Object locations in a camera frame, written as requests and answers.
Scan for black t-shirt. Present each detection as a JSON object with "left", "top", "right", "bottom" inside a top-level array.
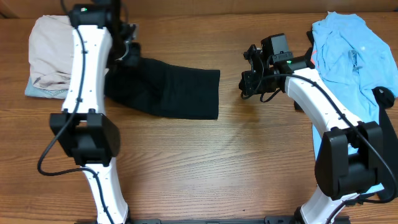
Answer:
[{"left": 104, "top": 58, "right": 220, "bottom": 119}]

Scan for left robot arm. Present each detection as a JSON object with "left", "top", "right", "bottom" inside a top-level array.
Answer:
[{"left": 37, "top": 0, "right": 141, "bottom": 223}]

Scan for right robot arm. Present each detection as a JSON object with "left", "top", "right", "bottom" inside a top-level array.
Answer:
[{"left": 239, "top": 34, "right": 390, "bottom": 223}]

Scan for folded beige pants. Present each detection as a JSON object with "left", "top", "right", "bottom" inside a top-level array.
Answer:
[{"left": 29, "top": 15, "right": 74, "bottom": 91}]

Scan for light blue t-shirt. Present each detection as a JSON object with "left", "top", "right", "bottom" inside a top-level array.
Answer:
[{"left": 309, "top": 11, "right": 398, "bottom": 194}]

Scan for folded light blue jeans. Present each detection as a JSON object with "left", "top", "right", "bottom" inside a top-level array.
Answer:
[{"left": 24, "top": 78, "right": 68, "bottom": 100}]

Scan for black garment under pile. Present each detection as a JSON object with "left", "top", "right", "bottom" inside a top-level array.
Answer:
[{"left": 306, "top": 31, "right": 397, "bottom": 200}]

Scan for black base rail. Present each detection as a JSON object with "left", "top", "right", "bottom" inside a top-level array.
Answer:
[{"left": 130, "top": 215, "right": 352, "bottom": 224}]

